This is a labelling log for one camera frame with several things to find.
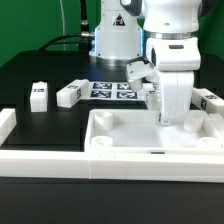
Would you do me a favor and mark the thin white cable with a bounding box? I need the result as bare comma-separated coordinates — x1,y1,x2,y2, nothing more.
59,0,66,52

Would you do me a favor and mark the white front fence bar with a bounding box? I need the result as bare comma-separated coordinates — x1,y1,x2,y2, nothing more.
0,150,224,183

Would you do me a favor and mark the printed marker sheet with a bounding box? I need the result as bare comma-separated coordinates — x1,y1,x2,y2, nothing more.
86,82,144,101

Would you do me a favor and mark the white desk top tray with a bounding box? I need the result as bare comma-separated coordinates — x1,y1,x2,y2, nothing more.
84,109,224,156

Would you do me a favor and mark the white right fence block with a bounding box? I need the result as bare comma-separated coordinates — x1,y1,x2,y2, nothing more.
209,114,224,135

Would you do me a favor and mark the black cable with connector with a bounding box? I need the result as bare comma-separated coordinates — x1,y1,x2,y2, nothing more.
39,0,98,52

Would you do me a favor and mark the white fence block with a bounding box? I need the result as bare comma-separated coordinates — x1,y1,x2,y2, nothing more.
0,108,17,146
209,114,224,135

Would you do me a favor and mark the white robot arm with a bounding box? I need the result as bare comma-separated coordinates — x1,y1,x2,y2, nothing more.
89,0,218,124

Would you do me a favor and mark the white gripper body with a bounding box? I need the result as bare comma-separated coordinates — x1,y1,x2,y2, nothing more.
126,37,201,125

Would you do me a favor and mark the white left fence block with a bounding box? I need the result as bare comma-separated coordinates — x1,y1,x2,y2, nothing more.
0,108,17,146

